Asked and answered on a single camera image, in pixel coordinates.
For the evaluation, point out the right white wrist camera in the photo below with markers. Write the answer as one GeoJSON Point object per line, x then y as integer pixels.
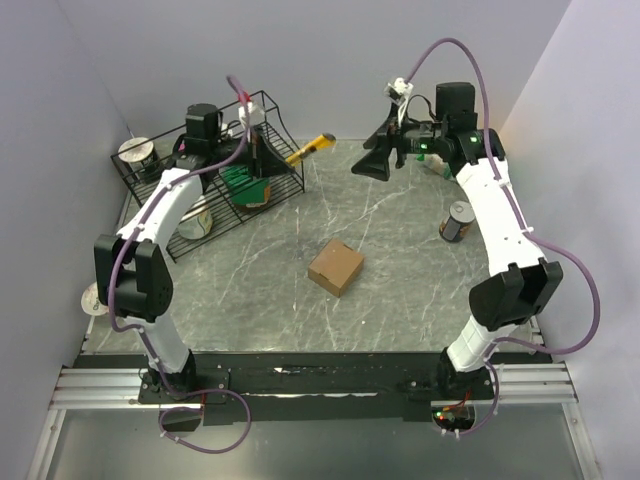
{"type": "Point", "coordinates": [398, 91]}

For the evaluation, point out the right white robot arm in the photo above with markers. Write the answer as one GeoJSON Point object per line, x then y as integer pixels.
{"type": "Point", "coordinates": [521, 281]}

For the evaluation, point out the aluminium rail frame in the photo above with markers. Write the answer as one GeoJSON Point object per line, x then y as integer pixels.
{"type": "Point", "coordinates": [115, 389]}

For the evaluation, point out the black wire rack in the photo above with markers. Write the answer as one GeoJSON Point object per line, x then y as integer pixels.
{"type": "Point", "coordinates": [170, 146]}

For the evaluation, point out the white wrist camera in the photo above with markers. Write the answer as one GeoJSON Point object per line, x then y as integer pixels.
{"type": "Point", "coordinates": [398, 91]}
{"type": "Point", "coordinates": [250, 114]}

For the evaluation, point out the brown cardboard express box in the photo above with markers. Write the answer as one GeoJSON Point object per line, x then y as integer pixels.
{"type": "Point", "coordinates": [335, 267]}

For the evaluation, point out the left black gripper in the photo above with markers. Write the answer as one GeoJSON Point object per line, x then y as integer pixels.
{"type": "Point", "coordinates": [264, 159]}

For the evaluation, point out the white yogurt cup on table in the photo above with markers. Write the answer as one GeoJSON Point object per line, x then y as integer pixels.
{"type": "Point", "coordinates": [90, 302]}

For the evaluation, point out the green chips bag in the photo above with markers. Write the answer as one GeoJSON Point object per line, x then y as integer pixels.
{"type": "Point", "coordinates": [434, 163]}

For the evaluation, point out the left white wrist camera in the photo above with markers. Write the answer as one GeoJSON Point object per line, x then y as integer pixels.
{"type": "Point", "coordinates": [250, 114]}

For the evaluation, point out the white toilet paper roll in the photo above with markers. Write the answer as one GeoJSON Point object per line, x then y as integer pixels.
{"type": "Point", "coordinates": [197, 222]}

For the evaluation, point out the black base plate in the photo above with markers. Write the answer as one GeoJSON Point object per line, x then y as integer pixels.
{"type": "Point", "coordinates": [281, 386]}

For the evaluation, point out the yellow utility knife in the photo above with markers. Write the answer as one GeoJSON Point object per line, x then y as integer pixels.
{"type": "Point", "coordinates": [322, 141]}

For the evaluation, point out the black yogurt cup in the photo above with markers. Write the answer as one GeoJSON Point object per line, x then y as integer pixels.
{"type": "Point", "coordinates": [140, 154]}

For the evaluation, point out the green lidded cup noodle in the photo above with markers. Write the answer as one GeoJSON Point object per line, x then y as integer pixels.
{"type": "Point", "coordinates": [246, 192]}

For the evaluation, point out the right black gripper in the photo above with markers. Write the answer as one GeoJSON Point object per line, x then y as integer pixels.
{"type": "Point", "coordinates": [374, 163]}

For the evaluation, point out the dark metal can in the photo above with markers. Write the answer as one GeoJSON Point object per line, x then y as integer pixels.
{"type": "Point", "coordinates": [458, 222]}

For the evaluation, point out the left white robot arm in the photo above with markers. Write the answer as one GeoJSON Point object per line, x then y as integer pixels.
{"type": "Point", "coordinates": [132, 277]}

